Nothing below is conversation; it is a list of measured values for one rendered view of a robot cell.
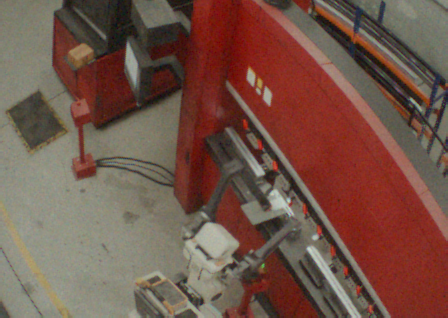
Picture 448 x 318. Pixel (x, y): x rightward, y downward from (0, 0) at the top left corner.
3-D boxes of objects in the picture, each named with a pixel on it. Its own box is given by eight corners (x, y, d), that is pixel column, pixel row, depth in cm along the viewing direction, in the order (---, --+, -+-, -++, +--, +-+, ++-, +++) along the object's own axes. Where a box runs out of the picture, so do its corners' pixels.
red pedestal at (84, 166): (70, 166, 582) (66, 102, 523) (90, 160, 592) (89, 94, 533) (75, 181, 570) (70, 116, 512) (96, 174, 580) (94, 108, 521)
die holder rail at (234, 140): (222, 137, 506) (224, 128, 499) (230, 135, 508) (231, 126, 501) (255, 185, 476) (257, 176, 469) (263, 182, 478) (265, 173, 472)
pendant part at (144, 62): (123, 70, 494) (126, 36, 469) (137, 66, 499) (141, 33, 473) (137, 105, 467) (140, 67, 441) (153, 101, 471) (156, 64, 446)
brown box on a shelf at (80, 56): (63, 57, 545) (63, 48, 536) (84, 47, 558) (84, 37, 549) (73, 72, 530) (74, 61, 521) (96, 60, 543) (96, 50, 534)
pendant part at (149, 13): (123, 77, 510) (131, -2, 450) (150, 70, 519) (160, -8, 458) (139, 117, 479) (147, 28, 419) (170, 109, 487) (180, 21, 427)
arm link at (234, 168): (222, 159, 386) (233, 170, 380) (238, 157, 395) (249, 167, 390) (194, 218, 406) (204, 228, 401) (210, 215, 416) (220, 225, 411)
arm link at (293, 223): (294, 209, 392) (305, 220, 389) (292, 216, 404) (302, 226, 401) (239, 259, 380) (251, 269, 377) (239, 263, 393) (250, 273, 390)
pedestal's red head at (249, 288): (236, 275, 443) (240, 262, 430) (258, 270, 447) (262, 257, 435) (245, 294, 430) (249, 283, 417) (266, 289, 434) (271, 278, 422)
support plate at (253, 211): (240, 206, 446) (240, 205, 445) (274, 194, 456) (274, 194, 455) (252, 225, 435) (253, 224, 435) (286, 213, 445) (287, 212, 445)
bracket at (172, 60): (146, 68, 514) (146, 61, 509) (173, 60, 523) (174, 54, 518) (163, 97, 490) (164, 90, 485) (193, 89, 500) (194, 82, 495)
